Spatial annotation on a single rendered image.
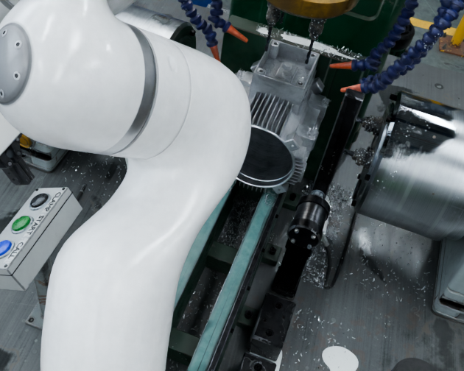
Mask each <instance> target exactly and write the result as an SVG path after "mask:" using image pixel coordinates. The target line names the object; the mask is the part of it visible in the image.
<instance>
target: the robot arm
mask: <svg viewBox="0 0 464 371"><path fill-rule="evenodd" d="M135 1H136V0H0V169H2V170H3V172H4V173H5V174H6V175H7V177H8V178H9V179H10V181H11V182H12V183H14V184H15V185H17V186H21V185H29V184H30V183H31V180H34V178H35V176H34V174H33V173H32V172H31V171H30V168H29V167H28V165H27V164H26V163H25V162H24V160H23V158H22V157H21V156H22V154H23V153H22V151H21V148H20V137H21V136H22V134H24V135H25V136H27V137H29V138H31V139H33V140H35V141H37V142H40V143H42V144H45V145H49V146H53V147H57V148H61V149H68V150H73V151H78V152H88V153H94V154H99V155H110V156H115V157H121V158H127V159H128V166H127V173H126V175H125V177H124V179H123V181H122V184H121V185H120V186H119V188H118V189H117V190H116V192H115V193H114V195H113V196H112V197H111V198H110V199H109V201H108V202H107V203H106V204H105V205H104V206H103V207H102V208H101V209H100V210H99V211H97V212H96V213H95V214H94V215H93V216H92V217H91V218H90V219H89V220H88V221H87V222H85V223H84V224H83V225H82V226H81V227H79V228H78V229H77V230H76V231H75V232H74V233H73V234H72V235H71V236H70V237H69V238H68V240H67V241H66V242H65V243H64V245H63V246H62V248H61V249H60V251H59V253H58V254H57V257H56V259H55V262H54V264H53V267H52V272H51V275H50V278H49V286H48V291H47V296H46V307H45V313H44V319H43V332H42V338H41V371H165V369H166V357H167V351H168V346H169V337H170V331H171V327H172V316H173V311H174V305H175V296H176V291H177V285H178V281H179V278H180V273H181V271H182V268H183V265H184V263H185V261H186V258H187V255H188V254H189V250H190V249H191V246H192V245H193V243H194V240H195V239H196V237H197V234H198V233H199V232H200V230H201V228H202V226H203V225H204V224H205V222H206V220H207V219H208V218H209V216H210V215H211V213H212V212H213V210H214V209H215V207H216V206H217V205H218V204H219V202H220V201H221V199H222V198H223V197H224V196H225V194H226V193H227V191H228V189H229V188H230V187H231V186H232V184H233V182H234V181H235V179H236V177H237V175H238V174H239V172H240V169H241V167H242V164H243V163H244V160H245V156H246V154H247V149H248V145H249V141H250V131H251V112H250V103H249V100H248V97H247V94H246V91H245V89H244V87H243V85H242V83H241V82H240V81H239V79H238V78H237V76H236V75H235V74H234V73H233V72H232V71H231V70H230V69H228V68H227V67H226V66H224V65H223V64H222V63H221V62H220V61H218V60H216V59H214V58H212V57H210V56H208V55H207V54H204V53H202V52H200V51H197V50H196V49H193V48H191V47H189V46H186V45H183V44H181V43H178V42H176V41H173V40H170V39H168V38H165V37H163V36H160V35H157V34H155V33H152V32H149V31H146V30H145V29H141V28H139V27H136V26H133V25H131V24H127V23H125V22H123V21H120V20H119V19H118V18H117V17H116V16H115V15H117V14H119V13H120V12H122V11H123V10H125V9H126V8H128V7H129V6H130V5H131V4H132V3H134V2H135Z"/></svg>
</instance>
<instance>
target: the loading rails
mask: <svg viewBox="0 0 464 371"><path fill-rule="evenodd" d="M243 184H244V183H241V185H239V180H237V182H236V183H235V181H234V182H233V184H232V186H231V191H230V189H228V191H227V193H226V194H225V196H224V197H223V198H222V199H221V201H220V202H219V204H218V205H217V206H216V207H215V209H214V210H213V212H212V213H211V215H210V216H209V218H208V219H207V220H206V222H205V224H204V225H203V226H202V228H201V230H200V232H199V233H198V234H197V237H196V239H195V240H194V243H193V245H192V246H191V249H190V250H189V254H188V255H187V258H186V261H185V263H184V265H183V268H182V271H181V273H180V278H179V281H178V285H177V291H176V296H175V305H174V311H173V316H172V327H171V331H170V337H169V346H168V351H167V358H169V359H171V360H173V361H176V362H179V363H181V364H184V365H186V366H188V369H187V371H219V367H220V365H221V363H222V360H223V358H224V355H225V352H226V350H227V348H228V344H229V342H230V340H231V337H232V335H233V332H234V329H235V327H236V326H238V327H240V328H244V329H246V330H248V331H252V330H253V327H254V325H255V323H256V319H257V317H258V315H259V310H257V309H254V308H251V307H249V306H246V305H244V304H245V301H246V298H247V295H248V293H249V291H250V287H251V285H252V283H253V280H254V277H255V275H256V272H257V270H258V267H259V264H260V262H264V263H266V264H269V265H272V266H276V264H277V263H278V259H279V256H280V254H281V251H282V248H281V247H278V246H275V245H274V244H270V243H268V241H269V239H270V236H271V234H272V231H273V228H274V226H275V223H276V221H277V218H278V215H279V213H280V211H281V208H286V209H289V210H291V211H296V206H297V203H298V200H299V199H300V198H301V195H300V194H297V193H295V192H292V191H288V190H289V187H290V185H291V184H289V187H288V189H287V192H284V193H281V194H276V193H275V192H274V191H273V189H272V188H267V190H266V193H264V192H263V191H264V190H265V188H263V189H262V191H261V192H260V190H261V188H258V190H257V191H256V187H253V190H252V191H251V189H252V186H251V185H250V186H249V189H247V184H245V187H244V188H243ZM267 191H270V193H271V194H270V193H267ZM273 194H274V195H273ZM238 195H239V196H241V197H245V198H248V199H251V200H253V201H256V202H258V205H257V207H256V210H255V212H254V214H253V217H252V219H251V221H250V224H249V226H248V228H247V231H246V233H245V236H244V238H243V239H242V243H241V245H240V247H239V249H236V248H234V247H230V246H228V245H226V244H222V243H219V242H218V241H217V240H218V238H219V235H220V233H221V232H222V229H223V227H224V225H225V223H226V221H227V219H228V216H229V214H230V212H231V210H232V208H233V205H234V203H235V201H236V199H237V197H238ZM266 195H267V198H268V199H267V200H264V199H266ZM272 196H274V197H272ZM275 197H276V198H275ZM265 201H266V202H265ZM266 203H268V204H266ZM274 203H275V204H274ZM269 204H270V205H269ZM273 204H274V205H273ZM205 266H206V267H208V268H210V269H213V270H216V271H218V272H221V273H223V274H226V275H228V276H227V277H226V279H225V282H224V284H223V287H222V289H221V292H220V293H219V296H218V298H217V301H216V303H215V306H214V308H213V311H212V312H211V316H210V317H209V319H208V322H207V324H206V327H205V329H204V331H203V334H202V336H201V338H199V337H197V336H193V335H191V334H189V333H186V332H184V331H181V330H178V329H176V328H177V326H178V324H179V322H180V320H181V317H182V316H183V313H184V311H185V310H186V306H187V305H188V303H189V301H190V299H191V296H192V294H193V292H194V290H195V287H196V285H197V283H198V281H199V279H200V276H201V274H202V273H203V270H204V269H205Z"/></svg>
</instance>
